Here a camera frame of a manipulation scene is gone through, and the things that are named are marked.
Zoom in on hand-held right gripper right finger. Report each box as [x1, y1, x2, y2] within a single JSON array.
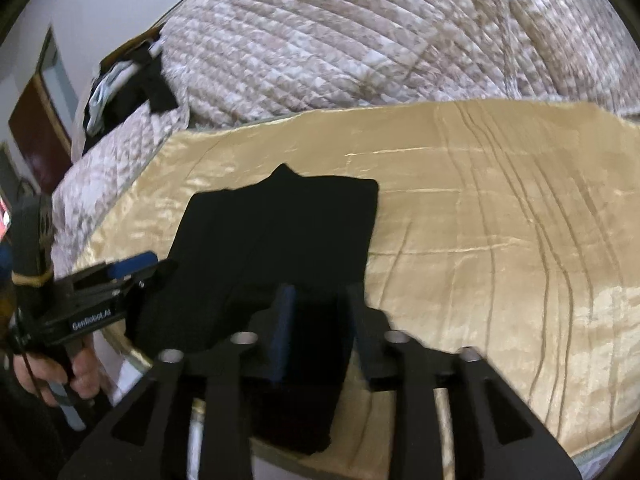
[[347, 282, 583, 480]]

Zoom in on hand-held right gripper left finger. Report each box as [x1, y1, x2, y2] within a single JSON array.
[[57, 282, 297, 480]]

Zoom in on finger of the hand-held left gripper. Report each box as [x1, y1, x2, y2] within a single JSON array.
[[65, 252, 160, 286], [72, 271, 172, 307]]

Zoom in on black pants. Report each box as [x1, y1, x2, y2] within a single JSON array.
[[122, 162, 380, 457]]

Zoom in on person's left hand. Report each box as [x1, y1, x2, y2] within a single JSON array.
[[12, 335, 103, 408]]

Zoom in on brown wooden door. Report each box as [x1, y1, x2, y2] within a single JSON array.
[[7, 72, 72, 192]]

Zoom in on light blue cloth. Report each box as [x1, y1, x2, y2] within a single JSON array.
[[84, 59, 137, 132]]

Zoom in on pile of dark clothes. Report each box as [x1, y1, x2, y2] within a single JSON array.
[[82, 45, 179, 152]]

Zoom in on gold satin sheet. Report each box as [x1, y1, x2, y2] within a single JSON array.
[[70, 99, 640, 467]]

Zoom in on floral quilted blanket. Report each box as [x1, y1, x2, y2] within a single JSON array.
[[50, 0, 640, 271]]

